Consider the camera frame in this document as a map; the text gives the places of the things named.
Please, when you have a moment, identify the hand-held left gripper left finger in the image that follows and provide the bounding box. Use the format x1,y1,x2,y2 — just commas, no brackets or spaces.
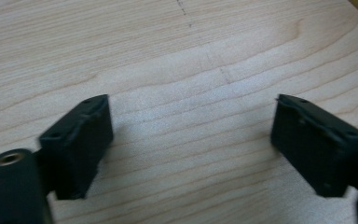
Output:
37,93,115,201

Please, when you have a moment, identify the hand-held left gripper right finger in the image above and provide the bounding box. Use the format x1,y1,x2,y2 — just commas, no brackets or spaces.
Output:
269,93,358,199

